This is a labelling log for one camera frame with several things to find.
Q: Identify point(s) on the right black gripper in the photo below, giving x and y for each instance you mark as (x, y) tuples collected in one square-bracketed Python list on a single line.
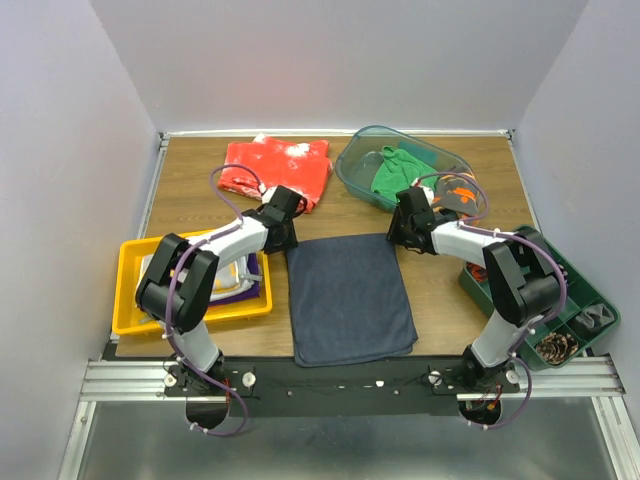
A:
[(393, 233)]

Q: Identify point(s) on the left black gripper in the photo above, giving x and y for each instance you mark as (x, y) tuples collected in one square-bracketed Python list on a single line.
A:
[(290, 243)]

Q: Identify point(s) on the yellow grey duck towel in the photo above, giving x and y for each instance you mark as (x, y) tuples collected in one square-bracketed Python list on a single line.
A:
[(235, 277)]

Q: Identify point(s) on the green towel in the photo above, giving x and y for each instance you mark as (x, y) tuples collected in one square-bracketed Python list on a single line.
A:
[(398, 171)]

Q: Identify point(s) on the dark blue towel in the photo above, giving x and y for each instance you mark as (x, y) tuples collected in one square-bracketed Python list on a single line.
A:
[(347, 301)]

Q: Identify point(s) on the teal plastic basket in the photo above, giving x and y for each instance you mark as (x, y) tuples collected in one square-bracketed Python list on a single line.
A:
[(359, 161)]

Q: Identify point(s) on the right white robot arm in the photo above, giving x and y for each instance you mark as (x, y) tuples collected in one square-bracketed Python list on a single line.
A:
[(527, 286)]

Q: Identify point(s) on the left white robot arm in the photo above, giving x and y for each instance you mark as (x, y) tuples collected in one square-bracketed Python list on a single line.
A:
[(176, 287)]

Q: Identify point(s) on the grey orange towel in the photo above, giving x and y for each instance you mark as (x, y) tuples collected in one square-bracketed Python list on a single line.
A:
[(457, 194)]

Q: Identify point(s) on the red white folded towel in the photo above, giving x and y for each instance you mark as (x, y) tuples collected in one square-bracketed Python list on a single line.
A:
[(266, 162)]

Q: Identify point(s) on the orange black rolled sock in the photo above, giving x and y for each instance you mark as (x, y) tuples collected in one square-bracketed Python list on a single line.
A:
[(479, 274)]

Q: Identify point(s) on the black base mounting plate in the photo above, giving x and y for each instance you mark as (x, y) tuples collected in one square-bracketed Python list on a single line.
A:
[(270, 387)]

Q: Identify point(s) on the yellow plastic tray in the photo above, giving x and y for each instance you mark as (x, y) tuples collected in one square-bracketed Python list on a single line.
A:
[(128, 319)]

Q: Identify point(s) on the rolled brown sock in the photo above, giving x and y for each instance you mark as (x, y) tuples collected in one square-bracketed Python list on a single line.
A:
[(555, 348)]

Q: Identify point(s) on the green divided organizer box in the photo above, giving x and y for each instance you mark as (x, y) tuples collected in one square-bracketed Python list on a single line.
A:
[(581, 294)]

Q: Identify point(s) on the grey rolled sock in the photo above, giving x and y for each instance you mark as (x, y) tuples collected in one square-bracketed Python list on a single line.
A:
[(595, 317)]

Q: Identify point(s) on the aluminium frame rail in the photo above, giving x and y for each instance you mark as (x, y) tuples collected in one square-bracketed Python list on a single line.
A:
[(140, 381)]

